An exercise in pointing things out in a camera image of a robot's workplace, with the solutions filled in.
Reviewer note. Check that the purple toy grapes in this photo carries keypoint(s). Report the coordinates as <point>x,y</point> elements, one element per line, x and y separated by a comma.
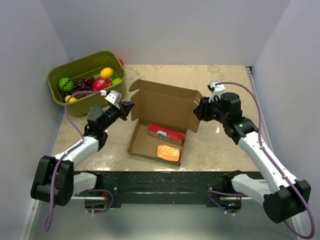
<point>83,85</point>

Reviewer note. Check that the aluminium frame rail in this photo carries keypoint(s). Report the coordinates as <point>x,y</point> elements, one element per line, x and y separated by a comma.
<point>295,221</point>

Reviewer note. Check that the yellow toy lemon front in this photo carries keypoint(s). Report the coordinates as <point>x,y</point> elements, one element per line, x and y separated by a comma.
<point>70,99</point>

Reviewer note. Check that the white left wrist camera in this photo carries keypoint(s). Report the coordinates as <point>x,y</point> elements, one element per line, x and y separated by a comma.
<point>113,97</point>

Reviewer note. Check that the green plastic bin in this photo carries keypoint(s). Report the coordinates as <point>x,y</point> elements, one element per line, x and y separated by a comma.
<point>99,71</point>

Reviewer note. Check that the red dragon fruit toy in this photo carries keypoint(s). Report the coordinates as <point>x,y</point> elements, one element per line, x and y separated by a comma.
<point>101,83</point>

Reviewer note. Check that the green toy ball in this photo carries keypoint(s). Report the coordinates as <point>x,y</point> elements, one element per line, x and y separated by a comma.
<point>66,84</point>

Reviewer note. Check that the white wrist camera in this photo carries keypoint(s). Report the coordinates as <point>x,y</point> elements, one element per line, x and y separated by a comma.
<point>217,89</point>
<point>113,97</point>

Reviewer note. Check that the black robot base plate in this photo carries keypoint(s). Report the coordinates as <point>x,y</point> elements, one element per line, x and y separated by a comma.
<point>161,188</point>

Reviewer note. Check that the orange sponge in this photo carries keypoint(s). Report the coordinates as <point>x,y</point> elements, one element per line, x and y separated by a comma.
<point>168,153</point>

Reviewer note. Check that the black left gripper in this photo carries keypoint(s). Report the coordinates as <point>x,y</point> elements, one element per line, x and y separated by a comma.
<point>124,109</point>

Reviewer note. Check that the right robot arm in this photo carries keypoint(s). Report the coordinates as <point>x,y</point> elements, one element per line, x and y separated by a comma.
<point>284,196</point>

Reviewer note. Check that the yellow toy lemon back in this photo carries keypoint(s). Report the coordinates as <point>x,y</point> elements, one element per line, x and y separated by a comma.
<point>107,72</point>

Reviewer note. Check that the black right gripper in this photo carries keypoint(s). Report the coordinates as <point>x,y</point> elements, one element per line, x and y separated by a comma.
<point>201,111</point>

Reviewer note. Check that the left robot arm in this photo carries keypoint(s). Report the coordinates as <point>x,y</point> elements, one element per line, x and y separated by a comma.
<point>55,180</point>

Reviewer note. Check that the brown cardboard box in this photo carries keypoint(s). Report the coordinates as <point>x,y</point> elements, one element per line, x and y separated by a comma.
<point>167,106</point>

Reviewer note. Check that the red snack bar package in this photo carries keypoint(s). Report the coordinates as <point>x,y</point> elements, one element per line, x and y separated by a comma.
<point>165,134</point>

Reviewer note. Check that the yellow toy lemon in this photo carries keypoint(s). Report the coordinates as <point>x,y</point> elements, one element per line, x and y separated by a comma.
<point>107,72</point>
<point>70,99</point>

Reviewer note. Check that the green toy lime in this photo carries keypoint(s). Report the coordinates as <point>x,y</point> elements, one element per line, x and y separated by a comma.
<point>116,81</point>

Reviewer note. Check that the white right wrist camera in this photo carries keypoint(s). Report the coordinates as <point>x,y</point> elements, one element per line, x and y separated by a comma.
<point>217,89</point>

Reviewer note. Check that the red ball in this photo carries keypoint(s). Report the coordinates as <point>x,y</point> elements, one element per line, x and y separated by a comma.
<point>121,61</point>

